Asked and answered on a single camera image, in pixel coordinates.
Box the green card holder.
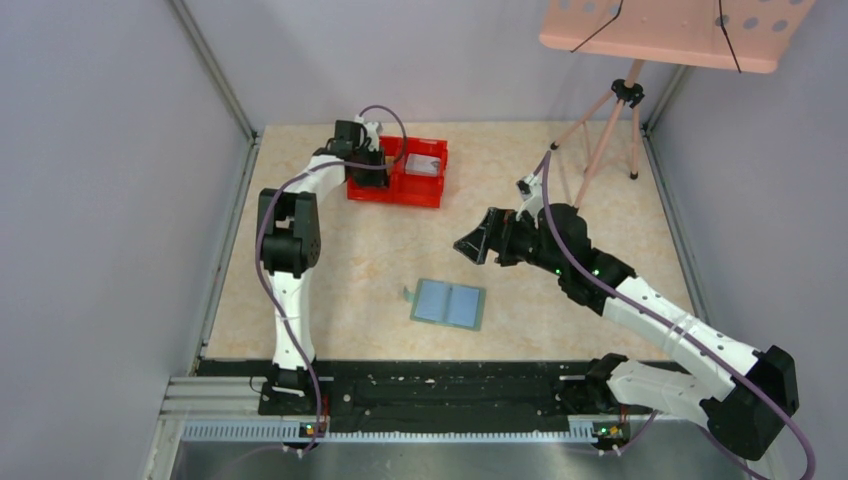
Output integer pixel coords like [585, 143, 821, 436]
[402, 278, 486, 331]

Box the pink perforated tray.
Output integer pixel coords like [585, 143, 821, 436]
[539, 0, 816, 74]

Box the red two-compartment bin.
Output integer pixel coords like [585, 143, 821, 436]
[346, 137, 449, 209]

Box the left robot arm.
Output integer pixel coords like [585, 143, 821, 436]
[255, 115, 386, 397]

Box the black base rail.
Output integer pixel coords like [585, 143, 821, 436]
[195, 357, 723, 439]

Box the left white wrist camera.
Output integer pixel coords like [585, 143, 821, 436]
[354, 116, 383, 151]

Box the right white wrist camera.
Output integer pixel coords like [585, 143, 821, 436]
[516, 173, 543, 220]

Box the silver card in bin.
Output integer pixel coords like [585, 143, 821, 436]
[404, 154, 441, 177]

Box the pink tripod stand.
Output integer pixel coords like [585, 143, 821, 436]
[549, 59, 646, 209]

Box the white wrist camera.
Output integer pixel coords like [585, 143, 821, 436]
[516, 173, 543, 220]
[354, 116, 383, 151]

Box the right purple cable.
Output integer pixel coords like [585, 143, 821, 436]
[540, 150, 817, 480]

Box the purple cable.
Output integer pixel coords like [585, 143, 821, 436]
[540, 150, 817, 480]
[254, 104, 409, 455]

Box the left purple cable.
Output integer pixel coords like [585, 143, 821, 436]
[254, 104, 409, 455]

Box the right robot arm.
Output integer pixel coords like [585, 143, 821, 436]
[453, 204, 799, 460]

